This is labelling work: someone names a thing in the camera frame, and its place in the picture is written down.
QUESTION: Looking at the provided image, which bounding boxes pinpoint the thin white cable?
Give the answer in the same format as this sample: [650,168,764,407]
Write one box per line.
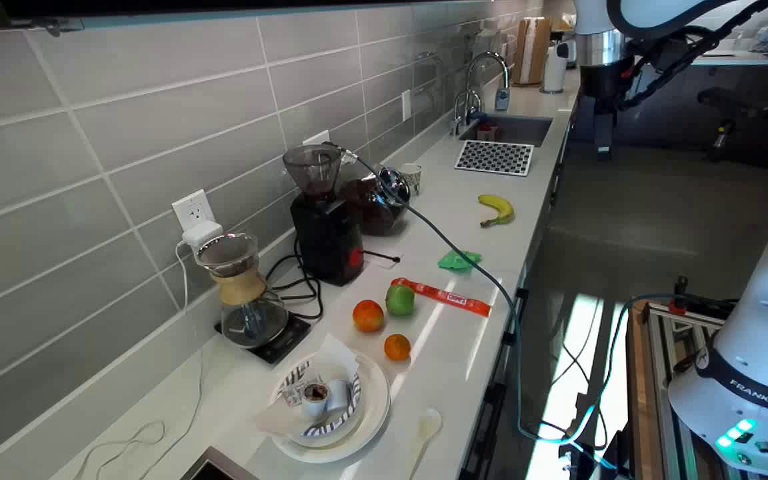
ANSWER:
[72,239,210,480]

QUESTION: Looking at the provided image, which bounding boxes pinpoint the small orange fruit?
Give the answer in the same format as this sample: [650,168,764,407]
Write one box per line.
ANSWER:
[382,331,412,365]

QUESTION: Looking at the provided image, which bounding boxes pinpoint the yellow banana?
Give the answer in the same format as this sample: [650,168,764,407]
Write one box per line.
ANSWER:
[475,193,516,231]

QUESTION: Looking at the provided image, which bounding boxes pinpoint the large orange fruit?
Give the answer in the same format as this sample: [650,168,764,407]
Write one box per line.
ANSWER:
[350,299,390,336]

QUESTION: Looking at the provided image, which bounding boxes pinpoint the white kettle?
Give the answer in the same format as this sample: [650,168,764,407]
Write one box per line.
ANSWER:
[539,35,576,97]

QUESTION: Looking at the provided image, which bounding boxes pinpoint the wooden cutting board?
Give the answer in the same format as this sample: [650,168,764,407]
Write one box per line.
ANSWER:
[514,13,552,89]

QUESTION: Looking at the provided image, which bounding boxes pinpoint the white round plate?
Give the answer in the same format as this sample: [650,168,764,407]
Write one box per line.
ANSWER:
[268,352,391,468]

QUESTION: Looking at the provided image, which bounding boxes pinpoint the green apple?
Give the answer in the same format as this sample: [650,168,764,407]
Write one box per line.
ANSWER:
[384,280,419,321]

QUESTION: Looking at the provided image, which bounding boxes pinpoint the glass jar of coffee beans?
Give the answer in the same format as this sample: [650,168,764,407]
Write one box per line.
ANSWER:
[346,172,412,240]

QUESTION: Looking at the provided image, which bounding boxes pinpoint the glass pour-over coffee carafe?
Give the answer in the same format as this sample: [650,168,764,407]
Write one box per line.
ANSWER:
[195,232,291,352]

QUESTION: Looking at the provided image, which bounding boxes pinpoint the black coffee grinder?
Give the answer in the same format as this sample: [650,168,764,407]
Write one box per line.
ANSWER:
[280,143,368,288]

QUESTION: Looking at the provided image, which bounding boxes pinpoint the patterned paper cup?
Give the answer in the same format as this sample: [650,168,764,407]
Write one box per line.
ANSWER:
[394,160,423,201]

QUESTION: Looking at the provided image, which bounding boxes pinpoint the black induction cooktop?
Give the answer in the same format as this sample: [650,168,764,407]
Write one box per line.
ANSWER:
[178,445,258,480]

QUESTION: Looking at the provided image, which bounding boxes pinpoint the blue soap bottle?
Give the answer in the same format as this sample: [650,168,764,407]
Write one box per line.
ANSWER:
[494,65,514,116]

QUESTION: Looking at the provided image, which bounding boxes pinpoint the black grinder power cables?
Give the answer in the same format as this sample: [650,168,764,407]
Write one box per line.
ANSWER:
[262,251,328,324]

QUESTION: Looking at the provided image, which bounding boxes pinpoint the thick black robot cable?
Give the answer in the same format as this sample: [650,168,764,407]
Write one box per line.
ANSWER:
[618,0,768,116]

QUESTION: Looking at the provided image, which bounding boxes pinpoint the red flat strip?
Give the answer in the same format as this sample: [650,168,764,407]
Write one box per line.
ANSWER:
[391,276,494,321]

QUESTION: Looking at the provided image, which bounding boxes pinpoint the dark green power cable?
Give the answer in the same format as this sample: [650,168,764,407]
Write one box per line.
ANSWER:
[343,147,620,475]

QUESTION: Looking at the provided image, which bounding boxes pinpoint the patterned white bowl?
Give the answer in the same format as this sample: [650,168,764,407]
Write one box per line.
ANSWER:
[278,359,368,449]

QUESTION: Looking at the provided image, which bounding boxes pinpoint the black coffee scale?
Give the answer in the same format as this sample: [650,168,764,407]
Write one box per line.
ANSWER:
[214,315,311,368]

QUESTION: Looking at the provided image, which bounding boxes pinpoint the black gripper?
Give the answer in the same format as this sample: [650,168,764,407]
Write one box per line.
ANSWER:
[590,63,623,157]

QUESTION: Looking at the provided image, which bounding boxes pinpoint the chrome sink faucet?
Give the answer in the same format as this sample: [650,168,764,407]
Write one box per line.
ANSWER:
[450,48,516,140]

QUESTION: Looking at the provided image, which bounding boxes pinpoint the white wall outlet with plug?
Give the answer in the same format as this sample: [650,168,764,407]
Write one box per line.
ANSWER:
[171,188,224,256]

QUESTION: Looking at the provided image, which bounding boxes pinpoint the dark office chair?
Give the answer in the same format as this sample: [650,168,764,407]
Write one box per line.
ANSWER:
[696,84,768,165]

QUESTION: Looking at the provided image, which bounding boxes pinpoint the white plastic spoon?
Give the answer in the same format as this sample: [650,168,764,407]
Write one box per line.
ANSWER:
[404,407,444,480]

